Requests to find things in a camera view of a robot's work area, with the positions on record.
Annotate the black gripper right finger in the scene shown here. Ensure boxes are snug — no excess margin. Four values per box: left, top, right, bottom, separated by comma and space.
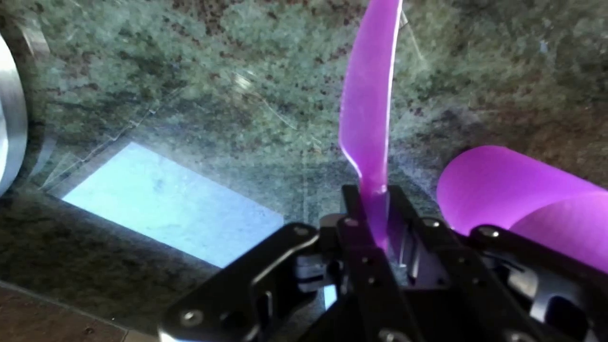
385, 184, 608, 342

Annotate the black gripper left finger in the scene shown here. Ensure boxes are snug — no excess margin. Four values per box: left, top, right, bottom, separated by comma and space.
157, 182, 419, 342

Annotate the purple plastic cup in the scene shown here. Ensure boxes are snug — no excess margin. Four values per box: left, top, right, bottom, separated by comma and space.
435, 144, 608, 275

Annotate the purple plastic spoon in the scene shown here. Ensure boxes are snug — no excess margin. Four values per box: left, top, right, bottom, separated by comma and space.
338, 0, 406, 251

